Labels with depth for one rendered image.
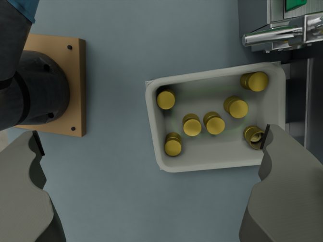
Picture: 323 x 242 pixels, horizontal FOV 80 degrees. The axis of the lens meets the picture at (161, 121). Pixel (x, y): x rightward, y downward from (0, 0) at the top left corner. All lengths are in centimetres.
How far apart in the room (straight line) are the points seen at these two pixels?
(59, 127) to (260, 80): 41
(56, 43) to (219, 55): 32
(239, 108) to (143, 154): 24
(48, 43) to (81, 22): 8
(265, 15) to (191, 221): 46
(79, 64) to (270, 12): 33
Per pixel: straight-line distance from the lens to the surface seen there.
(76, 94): 44
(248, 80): 37
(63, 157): 54
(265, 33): 22
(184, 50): 41
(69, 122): 47
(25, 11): 29
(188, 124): 36
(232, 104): 37
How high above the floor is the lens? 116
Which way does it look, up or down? 74 degrees down
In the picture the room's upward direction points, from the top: 163 degrees counter-clockwise
